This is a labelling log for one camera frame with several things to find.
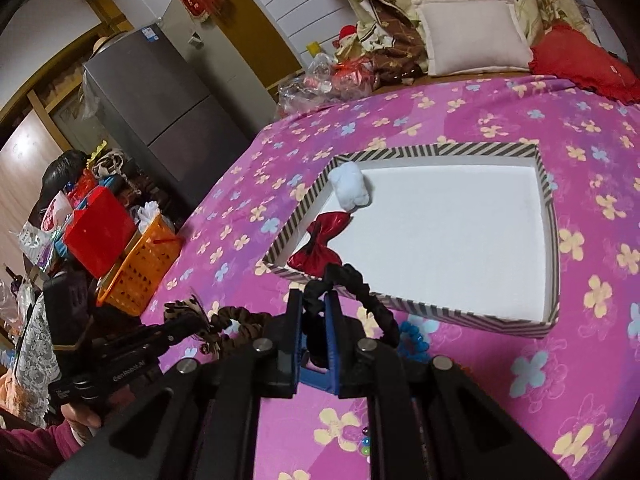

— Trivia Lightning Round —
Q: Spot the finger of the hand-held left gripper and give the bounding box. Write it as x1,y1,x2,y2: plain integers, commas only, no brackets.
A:
102,312,207,361

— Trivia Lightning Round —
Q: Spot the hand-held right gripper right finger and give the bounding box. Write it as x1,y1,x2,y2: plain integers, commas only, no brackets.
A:
324,291,568,480

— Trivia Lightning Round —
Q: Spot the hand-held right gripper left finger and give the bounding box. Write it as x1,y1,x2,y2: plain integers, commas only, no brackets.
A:
50,287,306,480

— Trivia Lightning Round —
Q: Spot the brown scrunchie with leopard bow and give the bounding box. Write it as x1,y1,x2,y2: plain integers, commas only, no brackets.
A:
164,296,273,361

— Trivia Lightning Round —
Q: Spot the black scrunchie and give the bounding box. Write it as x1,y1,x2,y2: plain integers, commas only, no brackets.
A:
302,262,401,357

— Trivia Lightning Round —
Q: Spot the blue bead bracelet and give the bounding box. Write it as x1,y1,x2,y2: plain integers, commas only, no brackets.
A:
397,321,432,363

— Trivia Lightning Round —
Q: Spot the striped cardboard box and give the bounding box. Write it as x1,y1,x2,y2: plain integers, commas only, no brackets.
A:
262,142,561,339

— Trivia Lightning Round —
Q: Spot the person's left forearm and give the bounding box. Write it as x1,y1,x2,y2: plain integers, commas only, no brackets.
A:
0,421,85,480

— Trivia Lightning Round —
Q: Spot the person's left hand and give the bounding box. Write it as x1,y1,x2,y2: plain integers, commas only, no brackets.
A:
60,400,104,442

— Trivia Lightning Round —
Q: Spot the white lace cloth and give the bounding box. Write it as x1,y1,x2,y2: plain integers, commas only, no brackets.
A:
14,290,57,388

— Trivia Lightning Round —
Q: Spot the orange plastic basket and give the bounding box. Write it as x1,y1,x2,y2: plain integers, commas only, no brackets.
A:
96,212,186,317

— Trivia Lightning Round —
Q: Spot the red satin bow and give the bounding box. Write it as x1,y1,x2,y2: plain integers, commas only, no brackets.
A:
287,211,353,277

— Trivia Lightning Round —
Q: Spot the red box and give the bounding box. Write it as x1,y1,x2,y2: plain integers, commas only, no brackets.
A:
64,186,137,279

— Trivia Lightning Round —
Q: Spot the white plastic bag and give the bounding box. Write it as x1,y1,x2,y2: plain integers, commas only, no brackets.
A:
135,201,162,227

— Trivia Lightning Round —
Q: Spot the white fluffy scrunchie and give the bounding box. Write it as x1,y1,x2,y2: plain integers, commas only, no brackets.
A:
327,162,373,211

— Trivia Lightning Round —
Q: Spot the black bag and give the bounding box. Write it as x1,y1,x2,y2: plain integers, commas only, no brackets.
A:
42,150,98,196

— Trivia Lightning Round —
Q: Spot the grey refrigerator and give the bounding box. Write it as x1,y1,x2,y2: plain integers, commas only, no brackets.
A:
82,22,251,201

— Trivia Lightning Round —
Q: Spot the clear plastic bag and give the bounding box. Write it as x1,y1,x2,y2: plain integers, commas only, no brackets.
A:
277,52,377,121

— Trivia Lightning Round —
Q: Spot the beige hat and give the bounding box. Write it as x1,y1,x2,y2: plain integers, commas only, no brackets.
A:
90,34,122,59

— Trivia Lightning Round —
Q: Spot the red hat plush doll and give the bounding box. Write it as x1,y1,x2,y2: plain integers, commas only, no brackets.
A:
337,24,373,58

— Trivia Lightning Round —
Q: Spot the white slatted headboard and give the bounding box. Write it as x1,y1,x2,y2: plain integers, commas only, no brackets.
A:
235,0,361,86

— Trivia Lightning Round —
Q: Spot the white pillow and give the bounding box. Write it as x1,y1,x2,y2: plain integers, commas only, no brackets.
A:
412,0,535,78

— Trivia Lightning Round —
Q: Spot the red heart cushion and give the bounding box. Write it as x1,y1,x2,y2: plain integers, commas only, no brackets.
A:
529,22,640,106

